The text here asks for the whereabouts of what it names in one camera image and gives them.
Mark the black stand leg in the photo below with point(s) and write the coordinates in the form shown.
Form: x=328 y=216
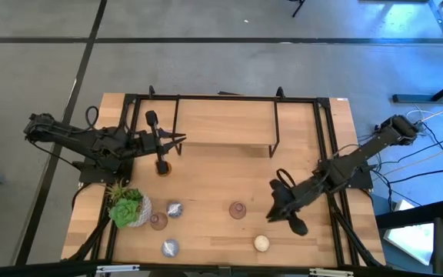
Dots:
x=298 y=8

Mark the metal table base frame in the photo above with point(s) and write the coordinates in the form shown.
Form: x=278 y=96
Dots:
x=417 y=98

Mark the black crossbeam with silver brackets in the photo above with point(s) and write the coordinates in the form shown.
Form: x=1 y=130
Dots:
x=52 y=269

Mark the succulent in white patterned pot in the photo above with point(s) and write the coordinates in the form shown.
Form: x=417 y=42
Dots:
x=125 y=211

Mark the black beam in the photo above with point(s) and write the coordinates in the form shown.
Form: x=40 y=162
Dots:
x=410 y=216

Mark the white lit screen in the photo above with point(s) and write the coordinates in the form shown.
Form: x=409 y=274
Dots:
x=414 y=238

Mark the black aluminium table frame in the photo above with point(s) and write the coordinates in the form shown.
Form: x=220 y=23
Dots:
x=206 y=97

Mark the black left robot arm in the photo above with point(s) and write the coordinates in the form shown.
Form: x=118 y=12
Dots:
x=102 y=144

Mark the cream round candle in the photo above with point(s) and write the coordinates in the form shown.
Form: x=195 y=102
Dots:
x=261 y=243

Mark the wooden shelf with black legs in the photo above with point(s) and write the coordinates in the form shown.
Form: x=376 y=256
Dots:
x=225 y=123

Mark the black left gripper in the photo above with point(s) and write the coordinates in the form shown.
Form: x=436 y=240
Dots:
x=150 y=142

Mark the blue patterned round candle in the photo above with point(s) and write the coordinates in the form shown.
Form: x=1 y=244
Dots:
x=170 y=247
x=174 y=209

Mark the amber ribbed glass candlestick holder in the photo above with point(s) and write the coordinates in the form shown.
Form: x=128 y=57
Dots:
x=157 y=171

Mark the pink ribbed glass candlestick holder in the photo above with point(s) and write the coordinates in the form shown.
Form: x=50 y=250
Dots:
x=158 y=221
x=237 y=210

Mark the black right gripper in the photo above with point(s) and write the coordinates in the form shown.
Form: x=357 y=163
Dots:
x=294 y=198

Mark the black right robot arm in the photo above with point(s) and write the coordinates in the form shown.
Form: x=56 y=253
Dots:
x=360 y=154

